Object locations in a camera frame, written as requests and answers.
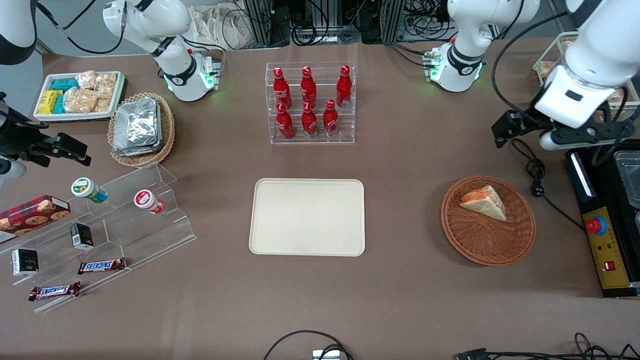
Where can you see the red cola bottle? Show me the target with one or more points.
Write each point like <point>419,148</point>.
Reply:
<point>344,87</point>
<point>330,120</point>
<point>308,86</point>
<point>285,124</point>
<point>309,122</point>
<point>281,87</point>

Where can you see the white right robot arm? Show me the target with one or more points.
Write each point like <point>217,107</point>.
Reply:
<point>150,20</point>

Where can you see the light wicker basket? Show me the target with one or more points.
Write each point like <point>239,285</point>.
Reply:
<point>167,130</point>

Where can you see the clear acrylic stepped shelf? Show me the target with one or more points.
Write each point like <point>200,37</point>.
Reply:
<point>130,230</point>

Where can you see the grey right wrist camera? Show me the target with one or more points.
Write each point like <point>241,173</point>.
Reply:
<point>11,170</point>

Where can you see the clear acrylic bottle rack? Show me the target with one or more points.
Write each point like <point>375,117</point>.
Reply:
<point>347,125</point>

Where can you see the small white device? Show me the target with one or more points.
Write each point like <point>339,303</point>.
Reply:
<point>326,355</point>

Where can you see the white cloth bag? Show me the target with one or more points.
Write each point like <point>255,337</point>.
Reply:
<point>220,27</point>

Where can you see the yellow snack pack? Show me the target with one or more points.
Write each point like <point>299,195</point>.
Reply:
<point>49,102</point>

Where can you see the white rectangular snack tray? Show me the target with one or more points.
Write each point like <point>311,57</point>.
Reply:
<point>118,92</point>

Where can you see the triangular sandwich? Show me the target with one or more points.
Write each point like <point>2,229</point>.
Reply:
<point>484,202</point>

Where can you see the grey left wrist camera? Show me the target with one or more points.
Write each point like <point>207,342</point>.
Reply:
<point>552,142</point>

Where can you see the red lid cup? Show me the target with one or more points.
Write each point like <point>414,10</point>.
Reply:
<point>147,201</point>

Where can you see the black machine with yellow panel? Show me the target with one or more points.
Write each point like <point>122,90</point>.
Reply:
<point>612,260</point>

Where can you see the green lid cup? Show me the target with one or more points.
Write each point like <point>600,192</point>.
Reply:
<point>87,189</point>

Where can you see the red tartan cookie box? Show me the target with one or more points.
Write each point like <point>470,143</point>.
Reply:
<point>30,215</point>

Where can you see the bagged fried snack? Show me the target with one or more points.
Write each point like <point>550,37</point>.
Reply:
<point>569,45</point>
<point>616,96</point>
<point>547,70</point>

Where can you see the small black box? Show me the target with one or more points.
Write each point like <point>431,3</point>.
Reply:
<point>81,236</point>
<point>25,262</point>

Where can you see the clear rice cracker pack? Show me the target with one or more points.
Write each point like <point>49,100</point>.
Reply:
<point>102,105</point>
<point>79,101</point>
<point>86,79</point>
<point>106,85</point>

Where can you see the Snickers bar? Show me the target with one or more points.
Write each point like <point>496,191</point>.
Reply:
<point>55,291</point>
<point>101,266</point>

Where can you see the brown wicker basket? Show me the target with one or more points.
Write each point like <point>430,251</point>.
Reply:
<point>487,240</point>

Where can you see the stack of foil containers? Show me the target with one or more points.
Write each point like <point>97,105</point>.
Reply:
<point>136,127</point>

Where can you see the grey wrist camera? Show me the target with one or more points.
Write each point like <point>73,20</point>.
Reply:
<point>552,142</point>
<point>11,170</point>

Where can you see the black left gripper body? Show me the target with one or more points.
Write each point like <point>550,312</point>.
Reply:
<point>526,124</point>

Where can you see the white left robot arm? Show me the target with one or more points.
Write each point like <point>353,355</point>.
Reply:
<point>595,55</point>

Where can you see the beige plastic tray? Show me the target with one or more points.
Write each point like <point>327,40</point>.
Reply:
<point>307,217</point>

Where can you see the teal snack pack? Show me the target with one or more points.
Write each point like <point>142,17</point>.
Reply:
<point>59,105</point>
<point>65,84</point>

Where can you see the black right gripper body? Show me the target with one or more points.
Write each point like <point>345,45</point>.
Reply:
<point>20,141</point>

